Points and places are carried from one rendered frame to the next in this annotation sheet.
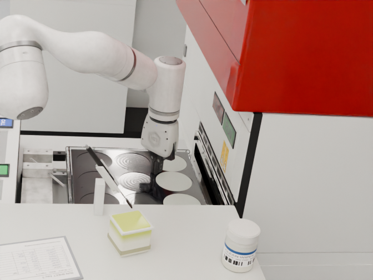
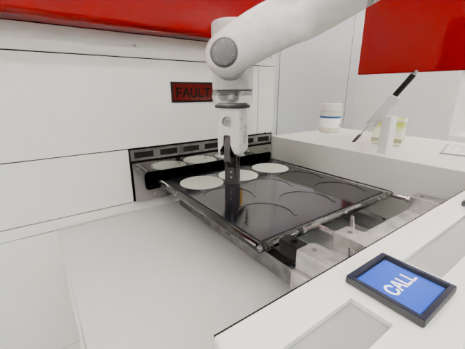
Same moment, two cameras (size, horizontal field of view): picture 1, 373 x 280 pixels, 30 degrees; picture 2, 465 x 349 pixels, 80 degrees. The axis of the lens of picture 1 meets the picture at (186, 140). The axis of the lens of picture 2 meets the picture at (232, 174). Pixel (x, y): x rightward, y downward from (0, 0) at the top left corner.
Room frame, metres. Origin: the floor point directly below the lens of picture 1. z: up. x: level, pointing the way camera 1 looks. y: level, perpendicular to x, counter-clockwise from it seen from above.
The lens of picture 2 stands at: (1.92, 0.64, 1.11)
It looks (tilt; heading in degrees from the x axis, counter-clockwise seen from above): 17 degrees down; 248
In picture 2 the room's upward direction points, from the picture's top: straight up
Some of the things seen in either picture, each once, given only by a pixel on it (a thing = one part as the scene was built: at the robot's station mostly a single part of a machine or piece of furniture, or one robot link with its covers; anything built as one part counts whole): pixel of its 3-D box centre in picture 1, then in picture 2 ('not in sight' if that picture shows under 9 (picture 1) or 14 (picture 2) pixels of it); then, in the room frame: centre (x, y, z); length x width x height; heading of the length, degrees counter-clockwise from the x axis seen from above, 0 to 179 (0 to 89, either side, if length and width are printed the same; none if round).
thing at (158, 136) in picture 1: (161, 131); (232, 127); (1.69, 0.07, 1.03); 0.10 x 0.07 x 0.11; 55
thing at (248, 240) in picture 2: (129, 150); (196, 206); (1.80, 0.16, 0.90); 0.37 x 0.01 x 0.01; 104
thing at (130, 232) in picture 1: (129, 233); (389, 131); (1.24, 0.09, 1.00); 0.07 x 0.07 x 0.07; 32
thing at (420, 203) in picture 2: not in sight; (435, 206); (1.38, 0.33, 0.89); 0.08 x 0.03 x 0.03; 104
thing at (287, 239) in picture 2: (59, 155); (293, 246); (1.71, 0.35, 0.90); 0.04 x 0.02 x 0.03; 104
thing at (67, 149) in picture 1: (69, 181); (338, 215); (1.58, 0.29, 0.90); 0.38 x 0.01 x 0.01; 14
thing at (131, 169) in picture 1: (136, 182); (267, 186); (1.62, 0.12, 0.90); 0.34 x 0.34 x 0.01; 14
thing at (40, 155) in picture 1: (38, 155); (329, 269); (1.70, 0.41, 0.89); 0.08 x 0.03 x 0.03; 104
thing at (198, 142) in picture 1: (210, 181); (212, 168); (1.69, -0.08, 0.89); 0.44 x 0.02 x 0.10; 14
